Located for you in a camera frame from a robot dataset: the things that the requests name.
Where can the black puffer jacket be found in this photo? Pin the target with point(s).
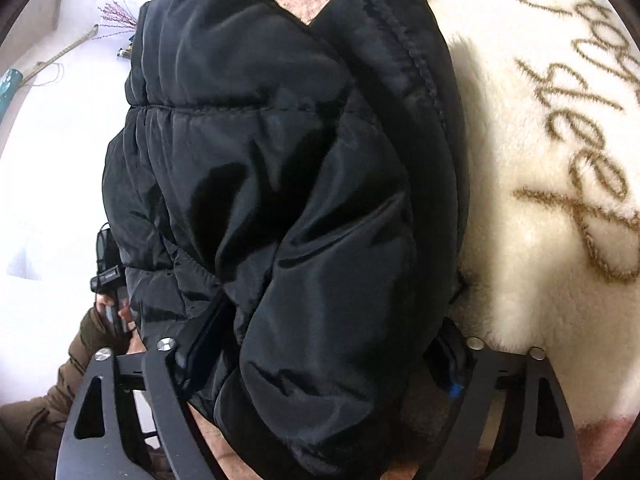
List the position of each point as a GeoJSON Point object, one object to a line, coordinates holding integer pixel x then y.
{"type": "Point", "coordinates": [275, 185]}

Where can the purple flower wall decoration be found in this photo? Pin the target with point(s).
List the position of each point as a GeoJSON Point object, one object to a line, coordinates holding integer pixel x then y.
{"type": "Point", "coordinates": [117, 15]}

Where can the wall pipe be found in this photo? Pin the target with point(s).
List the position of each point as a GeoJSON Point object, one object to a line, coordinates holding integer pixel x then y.
{"type": "Point", "coordinates": [55, 57]}

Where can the printed brown plush blanket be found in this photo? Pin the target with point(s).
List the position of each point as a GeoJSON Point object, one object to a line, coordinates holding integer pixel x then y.
{"type": "Point", "coordinates": [525, 185]}

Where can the person's left hand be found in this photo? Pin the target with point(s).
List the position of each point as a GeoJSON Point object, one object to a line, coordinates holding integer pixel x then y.
{"type": "Point", "coordinates": [134, 335]}

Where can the person's left forearm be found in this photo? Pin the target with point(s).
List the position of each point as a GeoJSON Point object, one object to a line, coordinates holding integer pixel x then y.
{"type": "Point", "coordinates": [45, 400]}

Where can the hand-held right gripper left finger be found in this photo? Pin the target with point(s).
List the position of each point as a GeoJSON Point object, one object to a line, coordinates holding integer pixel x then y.
{"type": "Point", "coordinates": [165, 375]}

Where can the teal covered air conditioner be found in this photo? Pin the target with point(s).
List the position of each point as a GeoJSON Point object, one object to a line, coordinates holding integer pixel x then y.
{"type": "Point", "coordinates": [10, 89]}

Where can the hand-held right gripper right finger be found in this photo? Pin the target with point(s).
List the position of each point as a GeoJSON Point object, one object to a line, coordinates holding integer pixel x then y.
{"type": "Point", "coordinates": [454, 389]}

